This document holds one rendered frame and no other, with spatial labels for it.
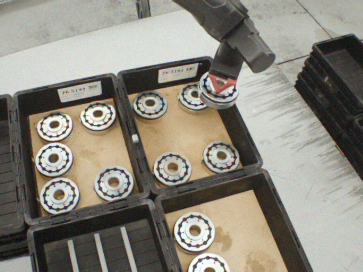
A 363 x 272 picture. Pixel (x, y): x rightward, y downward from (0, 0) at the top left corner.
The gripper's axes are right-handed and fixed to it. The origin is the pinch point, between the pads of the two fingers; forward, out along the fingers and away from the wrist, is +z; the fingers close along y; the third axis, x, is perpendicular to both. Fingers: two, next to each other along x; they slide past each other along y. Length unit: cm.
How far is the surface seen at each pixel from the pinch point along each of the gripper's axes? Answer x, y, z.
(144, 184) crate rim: 8.8, -27.0, 12.5
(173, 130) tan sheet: 8.6, -3.4, 22.5
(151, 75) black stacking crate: 20.3, 8.1, 15.8
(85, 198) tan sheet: 23.0, -32.3, 23.1
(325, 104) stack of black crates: -52, 68, 64
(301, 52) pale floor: -46, 147, 103
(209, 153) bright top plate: -3.5, -8.9, 18.8
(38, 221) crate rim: 28, -45, 13
